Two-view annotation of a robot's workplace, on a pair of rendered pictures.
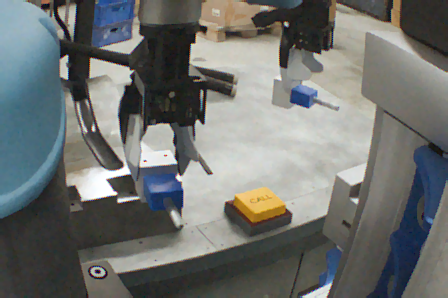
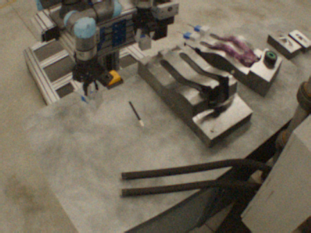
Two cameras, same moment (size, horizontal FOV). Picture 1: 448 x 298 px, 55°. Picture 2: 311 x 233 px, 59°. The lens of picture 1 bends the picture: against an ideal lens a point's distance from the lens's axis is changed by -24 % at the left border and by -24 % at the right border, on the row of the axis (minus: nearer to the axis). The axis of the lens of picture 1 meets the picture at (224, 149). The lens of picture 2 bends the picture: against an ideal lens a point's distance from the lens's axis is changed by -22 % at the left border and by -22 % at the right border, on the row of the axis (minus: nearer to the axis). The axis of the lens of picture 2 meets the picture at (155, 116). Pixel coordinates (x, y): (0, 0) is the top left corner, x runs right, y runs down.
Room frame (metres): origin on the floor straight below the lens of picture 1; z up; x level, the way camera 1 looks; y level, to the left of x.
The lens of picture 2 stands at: (1.85, 0.04, 1.88)
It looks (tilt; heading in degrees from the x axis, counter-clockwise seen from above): 50 degrees down; 175
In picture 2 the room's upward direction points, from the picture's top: 3 degrees clockwise
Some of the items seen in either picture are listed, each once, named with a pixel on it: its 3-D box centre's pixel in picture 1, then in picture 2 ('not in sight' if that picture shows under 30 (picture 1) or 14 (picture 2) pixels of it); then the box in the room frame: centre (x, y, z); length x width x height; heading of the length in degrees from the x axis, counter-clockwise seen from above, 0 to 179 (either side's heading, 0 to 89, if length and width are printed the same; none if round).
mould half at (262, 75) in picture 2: not in sight; (235, 53); (0.55, 0.55, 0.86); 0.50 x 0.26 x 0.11; 50
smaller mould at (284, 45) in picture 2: not in sight; (284, 44); (0.37, 0.97, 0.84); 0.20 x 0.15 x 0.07; 32
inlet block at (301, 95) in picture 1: (308, 97); (86, 96); (0.93, -0.15, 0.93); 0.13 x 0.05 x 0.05; 60
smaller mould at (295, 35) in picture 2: not in sight; (300, 41); (0.29, 1.15, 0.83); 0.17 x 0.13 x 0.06; 32
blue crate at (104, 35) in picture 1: (102, 28); not in sight; (4.58, 1.25, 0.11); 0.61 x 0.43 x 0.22; 43
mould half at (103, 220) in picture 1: (65, 137); (196, 84); (0.82, 0.30, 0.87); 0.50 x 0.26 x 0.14; 32
